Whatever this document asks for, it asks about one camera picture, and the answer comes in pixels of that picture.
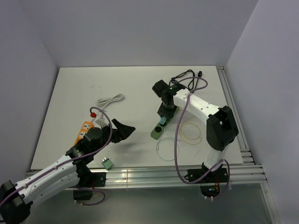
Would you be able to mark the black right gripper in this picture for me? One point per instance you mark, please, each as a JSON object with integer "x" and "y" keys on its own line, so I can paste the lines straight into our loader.
{"x": 162, "y": 111}

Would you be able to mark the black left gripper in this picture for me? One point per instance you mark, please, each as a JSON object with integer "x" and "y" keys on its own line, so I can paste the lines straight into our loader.
{"x": 122, "y": 132}

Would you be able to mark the teal charger plug with cable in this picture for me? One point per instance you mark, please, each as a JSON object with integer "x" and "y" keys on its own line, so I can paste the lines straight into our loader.
{"x": 165, "y": 143}

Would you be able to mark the green power strip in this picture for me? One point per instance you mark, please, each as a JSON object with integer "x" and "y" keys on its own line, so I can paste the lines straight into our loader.
{"x": 164, "y": 121}

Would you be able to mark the green charger plug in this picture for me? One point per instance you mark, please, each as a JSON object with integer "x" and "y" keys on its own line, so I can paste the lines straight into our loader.
{"x": 107, "y": 163}

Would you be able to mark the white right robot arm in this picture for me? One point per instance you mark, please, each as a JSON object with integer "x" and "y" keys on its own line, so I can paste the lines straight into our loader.
{"x": 221, "y": 127}

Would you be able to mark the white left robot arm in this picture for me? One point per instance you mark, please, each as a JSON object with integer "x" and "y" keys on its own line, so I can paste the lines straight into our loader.
{"x": 68, "y": 171}

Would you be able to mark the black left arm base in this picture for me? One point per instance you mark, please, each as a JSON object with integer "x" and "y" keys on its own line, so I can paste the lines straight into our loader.
{"x": 88, "y": 187}

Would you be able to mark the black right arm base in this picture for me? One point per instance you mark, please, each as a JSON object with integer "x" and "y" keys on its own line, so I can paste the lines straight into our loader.
{"x": 214, "y": 184}

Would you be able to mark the orange power strip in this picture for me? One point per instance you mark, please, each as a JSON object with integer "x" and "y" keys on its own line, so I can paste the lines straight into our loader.
{"x": 84, "y": 129}

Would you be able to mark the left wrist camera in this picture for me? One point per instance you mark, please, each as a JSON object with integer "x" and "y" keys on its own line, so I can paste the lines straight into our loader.
{"x": 98, "y": 120}

